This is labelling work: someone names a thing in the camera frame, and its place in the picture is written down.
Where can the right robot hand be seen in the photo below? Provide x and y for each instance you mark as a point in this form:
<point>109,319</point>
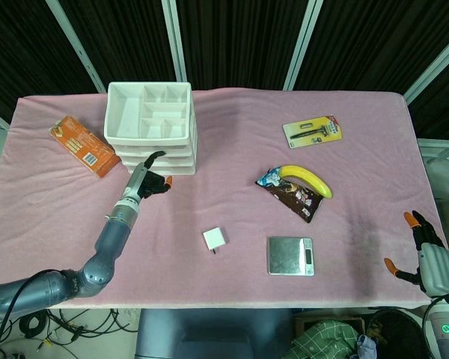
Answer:
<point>436,265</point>

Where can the pink tablecloth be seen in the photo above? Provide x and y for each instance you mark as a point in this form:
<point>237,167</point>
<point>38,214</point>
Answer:
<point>224,209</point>

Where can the white charger plug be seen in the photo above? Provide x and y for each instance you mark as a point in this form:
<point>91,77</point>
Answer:
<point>214,238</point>

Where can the white metal frame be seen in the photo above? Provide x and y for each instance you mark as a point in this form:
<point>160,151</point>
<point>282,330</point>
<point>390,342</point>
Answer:
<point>439,149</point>

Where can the yellow banana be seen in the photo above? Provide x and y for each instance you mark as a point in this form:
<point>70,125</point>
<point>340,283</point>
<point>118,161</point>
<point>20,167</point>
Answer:
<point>307,177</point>

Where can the clear lowest drawer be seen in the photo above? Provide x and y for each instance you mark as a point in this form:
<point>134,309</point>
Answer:
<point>181,170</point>

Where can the black waste bin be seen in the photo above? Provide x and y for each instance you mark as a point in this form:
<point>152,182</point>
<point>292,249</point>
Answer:
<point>396,336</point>

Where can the razor in yellow blister pack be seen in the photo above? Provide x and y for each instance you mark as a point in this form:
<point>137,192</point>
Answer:
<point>312,131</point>

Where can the white plastic drawer cabinet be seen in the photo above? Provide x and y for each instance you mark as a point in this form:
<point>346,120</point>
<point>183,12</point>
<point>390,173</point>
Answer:
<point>127,112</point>

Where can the white aluminium partition post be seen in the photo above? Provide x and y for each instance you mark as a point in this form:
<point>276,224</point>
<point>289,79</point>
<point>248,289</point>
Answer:
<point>303,45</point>
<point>176,45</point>
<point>76,48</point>
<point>434,63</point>

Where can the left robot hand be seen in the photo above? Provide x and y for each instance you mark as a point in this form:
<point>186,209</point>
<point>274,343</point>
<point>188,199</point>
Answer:
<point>136,179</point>

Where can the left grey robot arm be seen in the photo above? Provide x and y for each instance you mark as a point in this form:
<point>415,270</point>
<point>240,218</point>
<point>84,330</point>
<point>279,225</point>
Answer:
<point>108,243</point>

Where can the white and blue cloth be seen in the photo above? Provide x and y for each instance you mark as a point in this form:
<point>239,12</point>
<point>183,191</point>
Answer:
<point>367,346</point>

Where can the silver digital kitchen scale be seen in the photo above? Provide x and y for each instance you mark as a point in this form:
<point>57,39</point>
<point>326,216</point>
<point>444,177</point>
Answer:
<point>286,256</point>

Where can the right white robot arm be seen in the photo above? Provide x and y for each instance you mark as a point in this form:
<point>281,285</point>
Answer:
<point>447,329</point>

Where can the orange cardboard box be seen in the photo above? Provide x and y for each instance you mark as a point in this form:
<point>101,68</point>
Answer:
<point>84,146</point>

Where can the green plaid cloth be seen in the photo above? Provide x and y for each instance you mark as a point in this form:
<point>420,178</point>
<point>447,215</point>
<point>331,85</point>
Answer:
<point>322,342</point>

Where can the dark brown snack bag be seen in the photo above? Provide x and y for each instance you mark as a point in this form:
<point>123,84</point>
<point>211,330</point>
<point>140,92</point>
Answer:
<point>293,198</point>

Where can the clear drawer under tray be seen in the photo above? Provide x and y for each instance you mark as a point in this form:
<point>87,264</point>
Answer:
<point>172,149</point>

